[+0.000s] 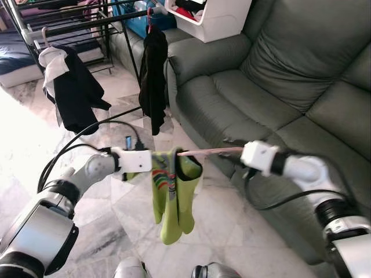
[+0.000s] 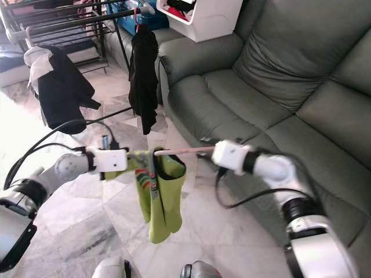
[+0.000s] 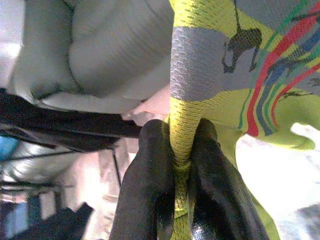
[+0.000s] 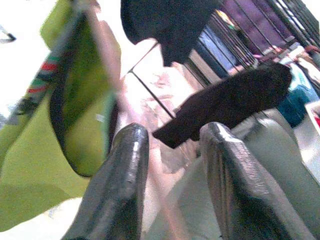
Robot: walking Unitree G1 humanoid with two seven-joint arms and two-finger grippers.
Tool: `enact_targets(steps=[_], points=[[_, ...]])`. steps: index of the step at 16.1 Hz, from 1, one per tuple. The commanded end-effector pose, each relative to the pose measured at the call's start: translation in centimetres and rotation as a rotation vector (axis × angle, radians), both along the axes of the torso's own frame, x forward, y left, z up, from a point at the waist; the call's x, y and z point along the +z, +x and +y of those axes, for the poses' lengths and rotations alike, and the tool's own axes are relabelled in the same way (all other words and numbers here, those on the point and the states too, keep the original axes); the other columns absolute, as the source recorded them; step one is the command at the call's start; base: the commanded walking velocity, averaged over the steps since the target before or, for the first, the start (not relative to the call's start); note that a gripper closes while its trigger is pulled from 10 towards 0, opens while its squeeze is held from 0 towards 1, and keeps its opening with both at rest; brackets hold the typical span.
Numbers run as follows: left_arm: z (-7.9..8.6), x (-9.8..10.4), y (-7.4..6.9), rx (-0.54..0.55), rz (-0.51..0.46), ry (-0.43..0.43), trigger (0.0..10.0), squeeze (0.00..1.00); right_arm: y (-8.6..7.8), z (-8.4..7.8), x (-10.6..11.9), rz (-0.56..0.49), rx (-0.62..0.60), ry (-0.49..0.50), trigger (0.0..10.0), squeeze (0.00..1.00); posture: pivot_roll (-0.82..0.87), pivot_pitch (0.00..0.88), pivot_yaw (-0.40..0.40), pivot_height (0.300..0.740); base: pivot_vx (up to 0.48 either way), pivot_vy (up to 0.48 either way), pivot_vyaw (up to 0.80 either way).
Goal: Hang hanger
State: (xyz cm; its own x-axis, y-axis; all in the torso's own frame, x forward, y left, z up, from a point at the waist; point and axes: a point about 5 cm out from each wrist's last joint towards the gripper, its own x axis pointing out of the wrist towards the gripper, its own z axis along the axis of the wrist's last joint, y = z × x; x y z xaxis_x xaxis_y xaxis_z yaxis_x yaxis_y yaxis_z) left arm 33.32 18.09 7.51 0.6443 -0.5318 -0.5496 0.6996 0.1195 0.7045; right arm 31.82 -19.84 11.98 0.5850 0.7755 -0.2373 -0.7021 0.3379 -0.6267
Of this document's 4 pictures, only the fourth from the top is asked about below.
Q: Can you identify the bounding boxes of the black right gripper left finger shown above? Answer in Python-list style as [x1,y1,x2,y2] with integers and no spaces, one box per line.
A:
[62,122,151,240]

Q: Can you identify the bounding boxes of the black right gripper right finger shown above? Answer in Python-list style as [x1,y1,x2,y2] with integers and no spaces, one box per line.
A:
[199,121,317,240]

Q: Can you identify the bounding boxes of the lime green garment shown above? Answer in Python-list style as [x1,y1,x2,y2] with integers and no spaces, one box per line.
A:
[0,0,122,232]

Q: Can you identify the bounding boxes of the pink plastic hanger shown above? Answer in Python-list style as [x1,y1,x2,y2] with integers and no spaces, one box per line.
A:
[82,0,193,240]

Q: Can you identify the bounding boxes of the black garment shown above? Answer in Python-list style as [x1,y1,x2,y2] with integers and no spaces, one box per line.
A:
[120,0,294,150]

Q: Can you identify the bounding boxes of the blue printed cushion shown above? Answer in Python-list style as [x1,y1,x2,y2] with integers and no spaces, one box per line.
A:
[276,63,320,129]

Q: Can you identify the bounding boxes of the white storage box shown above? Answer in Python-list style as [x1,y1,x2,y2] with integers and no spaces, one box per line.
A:
[304,102,320,131]

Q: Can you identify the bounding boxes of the dark blue mattress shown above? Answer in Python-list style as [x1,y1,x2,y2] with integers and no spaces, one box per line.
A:
[199,29,238,73]

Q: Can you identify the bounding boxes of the black metal drying rack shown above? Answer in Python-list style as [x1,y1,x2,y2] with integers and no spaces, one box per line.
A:
[124,0,320,121]

